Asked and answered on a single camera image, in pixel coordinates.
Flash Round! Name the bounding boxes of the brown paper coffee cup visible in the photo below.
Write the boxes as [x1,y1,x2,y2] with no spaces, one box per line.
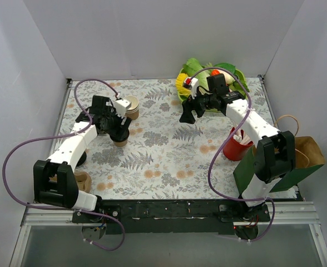
[112,138,128,147]

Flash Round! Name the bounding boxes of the dark green spinach leaf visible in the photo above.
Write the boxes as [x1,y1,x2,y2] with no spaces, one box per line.
[214,62,236,74]

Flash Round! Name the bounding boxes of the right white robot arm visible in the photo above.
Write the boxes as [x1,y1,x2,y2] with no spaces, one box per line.
[180,74,296,221]

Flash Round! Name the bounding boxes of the orange carrot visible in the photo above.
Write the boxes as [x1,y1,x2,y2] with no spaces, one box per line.
[211,70,222,76]

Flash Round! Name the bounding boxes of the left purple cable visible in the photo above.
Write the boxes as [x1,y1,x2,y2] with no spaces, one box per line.
[2,79,125,251]

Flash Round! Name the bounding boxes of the yellow napa cabbage leaf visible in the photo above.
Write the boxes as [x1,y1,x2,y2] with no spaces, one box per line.
[175,73,191,97]

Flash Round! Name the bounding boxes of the stack of black lids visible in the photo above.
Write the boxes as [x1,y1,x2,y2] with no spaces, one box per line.
[76,151,87,167]

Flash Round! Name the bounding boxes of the black coffee cup lid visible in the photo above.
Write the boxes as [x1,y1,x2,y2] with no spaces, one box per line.
[109,128,130,142]

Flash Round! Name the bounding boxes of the floral patterned table mat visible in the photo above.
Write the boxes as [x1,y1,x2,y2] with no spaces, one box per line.
[43,77,298,200]

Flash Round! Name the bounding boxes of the aluminium frame rail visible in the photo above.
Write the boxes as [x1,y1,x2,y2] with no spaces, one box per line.
[11,200,327,266]

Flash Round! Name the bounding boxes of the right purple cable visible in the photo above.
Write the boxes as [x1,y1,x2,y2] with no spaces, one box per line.
[187,66,275,246]

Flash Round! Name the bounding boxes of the stack of paper cups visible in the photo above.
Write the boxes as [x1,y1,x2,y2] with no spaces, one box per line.
[125,95,139,120]

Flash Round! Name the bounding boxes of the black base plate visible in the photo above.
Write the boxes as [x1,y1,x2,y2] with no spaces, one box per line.
[33,194,305,236]

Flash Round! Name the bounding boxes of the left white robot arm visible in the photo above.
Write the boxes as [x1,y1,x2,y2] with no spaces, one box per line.
[33,96,131,223]

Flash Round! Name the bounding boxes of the green plastic vegetable tray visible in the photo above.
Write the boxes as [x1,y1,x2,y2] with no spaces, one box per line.
[177,68,247,102]

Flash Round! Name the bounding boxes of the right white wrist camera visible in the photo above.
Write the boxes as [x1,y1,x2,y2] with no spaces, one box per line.
[183,77,199,98]

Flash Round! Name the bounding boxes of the green napa cabbage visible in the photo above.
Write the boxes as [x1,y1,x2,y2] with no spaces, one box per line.
[182,58,210,83]

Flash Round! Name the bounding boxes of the red straw holder cup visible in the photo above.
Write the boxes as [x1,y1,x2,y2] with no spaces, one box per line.
[222,136,254,161]

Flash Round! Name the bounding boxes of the purple cable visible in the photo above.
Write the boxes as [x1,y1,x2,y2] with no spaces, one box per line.
[187,66,275,246]
[2,79,125,251]

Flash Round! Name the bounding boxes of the brown cardboard cup carrier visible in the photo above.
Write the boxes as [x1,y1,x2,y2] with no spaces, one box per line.
[74,171,92,193]

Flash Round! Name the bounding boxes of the brown and green paper bag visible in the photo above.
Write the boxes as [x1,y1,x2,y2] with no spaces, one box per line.
[233,129,325,199]

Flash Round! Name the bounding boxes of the white radish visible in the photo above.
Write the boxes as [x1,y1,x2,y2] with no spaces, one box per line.
[222,72,235,85]

